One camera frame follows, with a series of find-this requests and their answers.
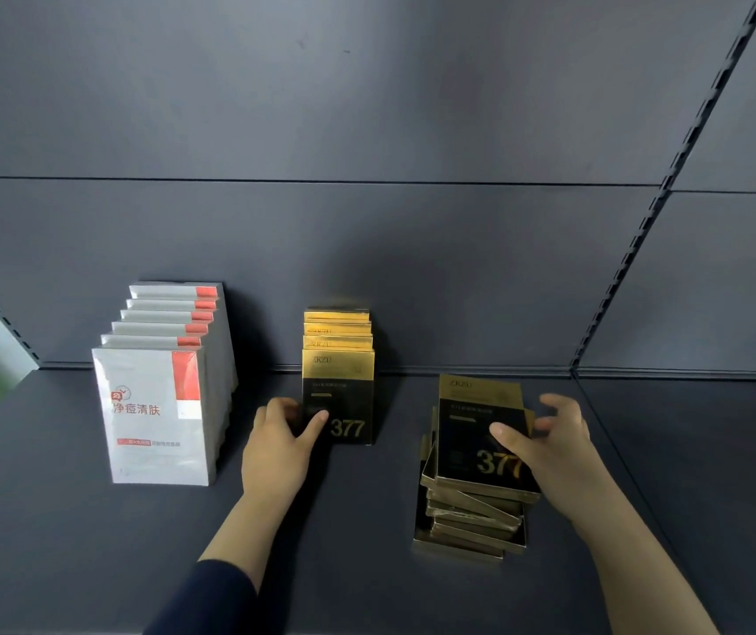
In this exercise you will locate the person's left hand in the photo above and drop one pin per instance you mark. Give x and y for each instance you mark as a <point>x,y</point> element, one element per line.
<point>275,466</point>

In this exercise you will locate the dark blue sleeve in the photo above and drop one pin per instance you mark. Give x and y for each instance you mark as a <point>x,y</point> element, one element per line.
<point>209,605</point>

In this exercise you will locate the black gold cosmetic box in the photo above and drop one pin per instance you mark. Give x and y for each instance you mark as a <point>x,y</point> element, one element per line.
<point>337,316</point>
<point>338,329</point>
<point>338,343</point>
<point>467,429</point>
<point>348,396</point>

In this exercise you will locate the person's right middle finger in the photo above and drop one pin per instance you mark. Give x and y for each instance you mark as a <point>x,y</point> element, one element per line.
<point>545,425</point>

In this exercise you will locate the stack of black gold boxes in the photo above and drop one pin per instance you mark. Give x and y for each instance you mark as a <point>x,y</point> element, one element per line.
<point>467,522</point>

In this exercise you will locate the person's left forearm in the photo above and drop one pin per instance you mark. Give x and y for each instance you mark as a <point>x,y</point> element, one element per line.
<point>252,535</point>

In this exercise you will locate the row of white red-label boxes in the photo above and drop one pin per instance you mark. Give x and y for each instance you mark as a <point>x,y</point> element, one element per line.
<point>153,403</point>

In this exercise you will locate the person's right hand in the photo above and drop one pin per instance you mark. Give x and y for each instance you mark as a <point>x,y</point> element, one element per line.
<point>553,466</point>

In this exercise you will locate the person's right forearm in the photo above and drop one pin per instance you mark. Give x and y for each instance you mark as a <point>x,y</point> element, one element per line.
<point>636,575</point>

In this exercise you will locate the person's right thumb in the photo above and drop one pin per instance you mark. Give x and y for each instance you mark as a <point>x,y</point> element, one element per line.
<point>513,444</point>

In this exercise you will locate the person's left thumb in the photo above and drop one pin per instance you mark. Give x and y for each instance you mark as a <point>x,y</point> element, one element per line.
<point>312,431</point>

